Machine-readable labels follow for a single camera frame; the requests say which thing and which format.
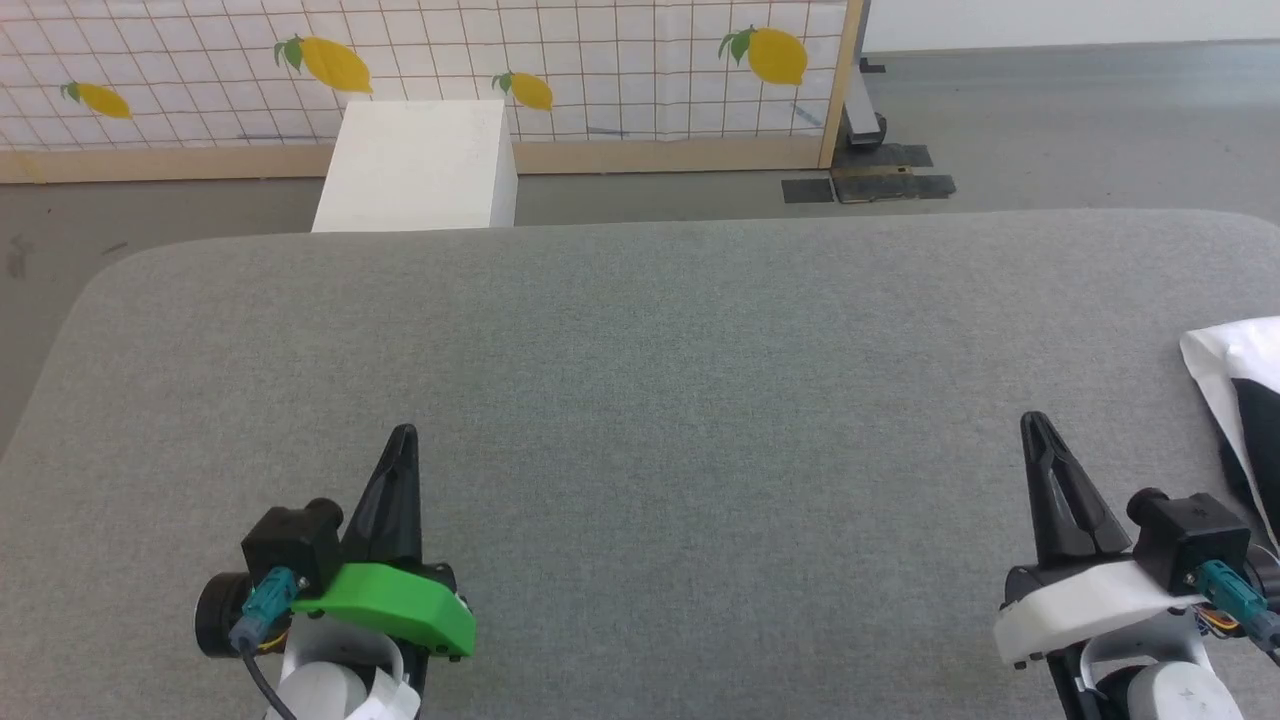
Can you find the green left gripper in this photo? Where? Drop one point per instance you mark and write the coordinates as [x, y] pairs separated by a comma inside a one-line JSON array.
[[400, 605]]

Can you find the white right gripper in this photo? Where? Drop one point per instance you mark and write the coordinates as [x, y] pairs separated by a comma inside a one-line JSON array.
[[1080, 610]]

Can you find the white shirt with black sleeves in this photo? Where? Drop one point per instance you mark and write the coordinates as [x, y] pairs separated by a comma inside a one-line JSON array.
[[1230, 350]]

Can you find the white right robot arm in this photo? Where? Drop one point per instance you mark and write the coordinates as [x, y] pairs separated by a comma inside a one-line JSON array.
[[1180, 690]]

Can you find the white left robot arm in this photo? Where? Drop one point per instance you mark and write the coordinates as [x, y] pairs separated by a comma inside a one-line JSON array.
[[320, 690]]

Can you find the white rectangular box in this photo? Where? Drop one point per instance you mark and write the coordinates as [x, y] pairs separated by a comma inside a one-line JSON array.
[[410, 165]]

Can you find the black floor tape patch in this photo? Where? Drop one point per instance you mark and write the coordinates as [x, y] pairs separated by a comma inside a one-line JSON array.
[[808, 190], [895, 188], [895, 156]]

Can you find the grey metal board leg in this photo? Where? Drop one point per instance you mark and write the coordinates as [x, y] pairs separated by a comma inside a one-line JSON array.
[[862, 120]]

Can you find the white partition board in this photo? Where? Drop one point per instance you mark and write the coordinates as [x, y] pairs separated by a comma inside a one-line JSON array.
[[1050, 20]]

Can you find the lemon print grid panel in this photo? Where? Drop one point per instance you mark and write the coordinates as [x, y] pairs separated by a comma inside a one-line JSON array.
[[600, 50]]

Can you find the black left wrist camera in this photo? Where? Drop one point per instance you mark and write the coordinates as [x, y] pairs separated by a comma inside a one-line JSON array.
[[290, 545]]

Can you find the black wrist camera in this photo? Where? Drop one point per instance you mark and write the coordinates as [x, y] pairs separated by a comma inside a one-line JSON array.
[[290, 545], [1190, 535]]

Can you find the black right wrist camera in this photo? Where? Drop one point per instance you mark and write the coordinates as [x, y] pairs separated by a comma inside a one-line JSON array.
[[1190, 535]]

